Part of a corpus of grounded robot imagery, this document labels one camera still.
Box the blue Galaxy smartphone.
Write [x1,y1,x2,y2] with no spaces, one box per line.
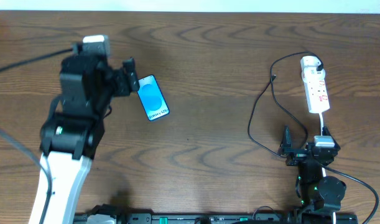
[137,75,170,121]

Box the black USB charging cable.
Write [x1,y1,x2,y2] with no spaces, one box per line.
[247,51,325,157]

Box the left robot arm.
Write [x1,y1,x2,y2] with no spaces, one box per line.
[29,55,139,223]

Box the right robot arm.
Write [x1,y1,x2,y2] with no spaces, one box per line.
[279,127,346,223]

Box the white USB charger adapter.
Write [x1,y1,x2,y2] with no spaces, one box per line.
[300,56,326,83]

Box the white power strip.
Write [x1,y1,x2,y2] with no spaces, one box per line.
[302,67,330,114]

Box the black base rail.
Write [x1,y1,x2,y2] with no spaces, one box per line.
[73,212,358,224]

